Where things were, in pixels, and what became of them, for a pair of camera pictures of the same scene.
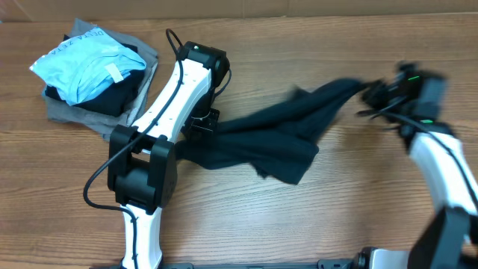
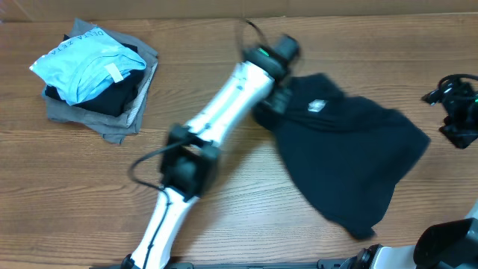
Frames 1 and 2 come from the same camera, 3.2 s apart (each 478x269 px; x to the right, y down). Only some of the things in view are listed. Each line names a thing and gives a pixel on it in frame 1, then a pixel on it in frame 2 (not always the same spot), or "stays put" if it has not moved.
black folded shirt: x=131 y=47 stays put
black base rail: x=360 y=262 stays put
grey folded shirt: x=100 y=124 stays put
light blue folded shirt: x=87 y=64 stays put
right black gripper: x=383 y=92 -> x=455 y=131
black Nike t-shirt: x=280 y=142 -> x=349 y=152
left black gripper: x=198 y=130 -> x=282 y=107
